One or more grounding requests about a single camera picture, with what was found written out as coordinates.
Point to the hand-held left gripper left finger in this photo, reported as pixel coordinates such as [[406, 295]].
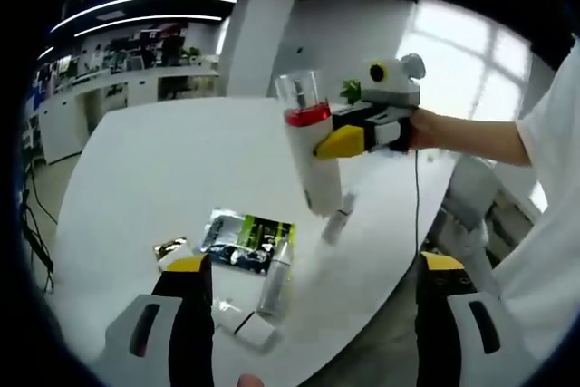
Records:
[[181, 337]]

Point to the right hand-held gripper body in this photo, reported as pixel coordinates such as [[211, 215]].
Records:
[[394, 83]]

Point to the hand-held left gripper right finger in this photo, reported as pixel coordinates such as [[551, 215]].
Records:
[[439, 337]]

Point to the red-collared white skincare bottle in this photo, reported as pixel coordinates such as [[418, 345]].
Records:
[[317, 183]]

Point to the small clear-capped skincare bottle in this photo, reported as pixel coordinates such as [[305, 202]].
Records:
[[276, 283], [337, 224]]

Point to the gold foil skincare sachet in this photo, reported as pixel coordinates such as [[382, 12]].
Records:
[[170, 248]]

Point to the green silver skincare sachet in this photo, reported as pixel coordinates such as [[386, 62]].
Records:
[[244, 237]]

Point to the person's right hand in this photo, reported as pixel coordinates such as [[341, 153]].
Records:
[[422, 128]]

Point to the person's left hand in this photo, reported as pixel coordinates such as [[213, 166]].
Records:
[[250, 381]]

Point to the potted green plant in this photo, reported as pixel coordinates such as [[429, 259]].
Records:
[[351, 88]]

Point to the long white counter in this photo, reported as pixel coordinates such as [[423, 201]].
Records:
[[63, 115]]

